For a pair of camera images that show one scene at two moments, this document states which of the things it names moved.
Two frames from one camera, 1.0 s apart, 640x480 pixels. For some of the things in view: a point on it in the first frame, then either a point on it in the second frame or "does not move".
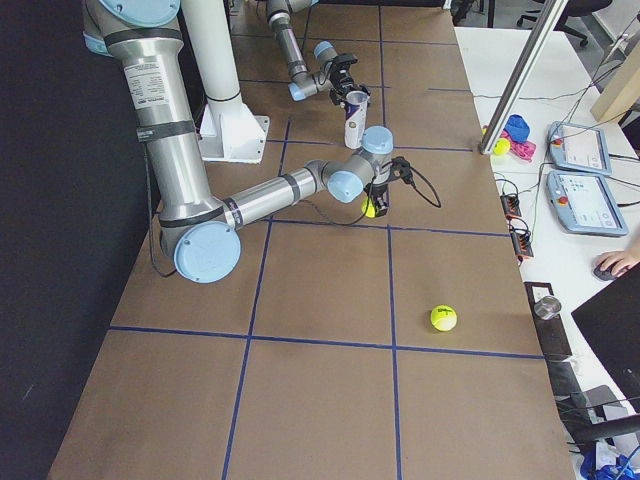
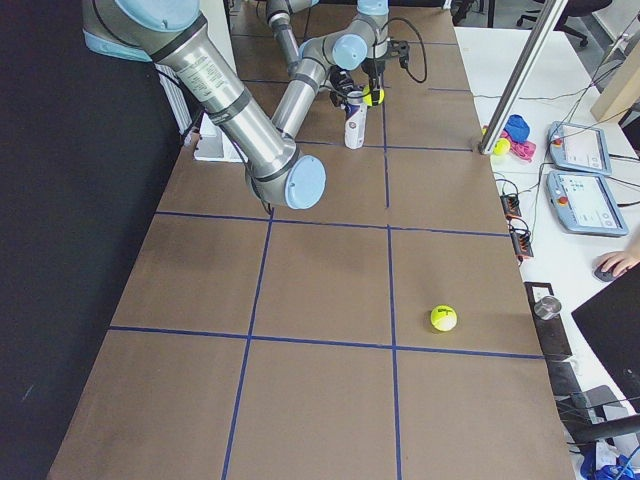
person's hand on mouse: (618, 261) does not move
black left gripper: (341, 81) does not move
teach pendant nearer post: (578, 147) does not move
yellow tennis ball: (443, 318) does not move
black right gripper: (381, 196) to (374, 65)
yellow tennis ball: (371, 211) to (367, 96)
